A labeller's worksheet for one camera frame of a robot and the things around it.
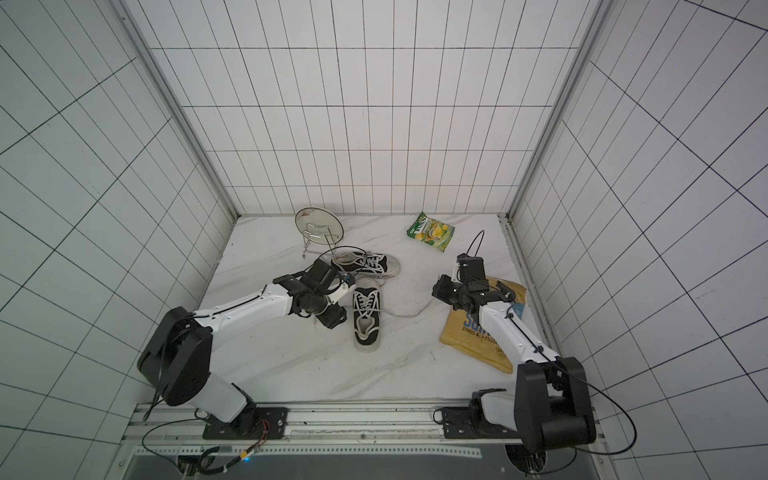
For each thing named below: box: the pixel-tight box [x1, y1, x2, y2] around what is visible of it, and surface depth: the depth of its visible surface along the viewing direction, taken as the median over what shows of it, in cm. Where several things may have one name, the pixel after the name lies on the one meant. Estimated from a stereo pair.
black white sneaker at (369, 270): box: [331, 250, 401, 288], surface depth 101 cm
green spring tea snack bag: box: [406, 211, 455, 252], surface depth 115 cm
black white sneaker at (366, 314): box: [352, 277, 382, 353], surface depth 87 cm
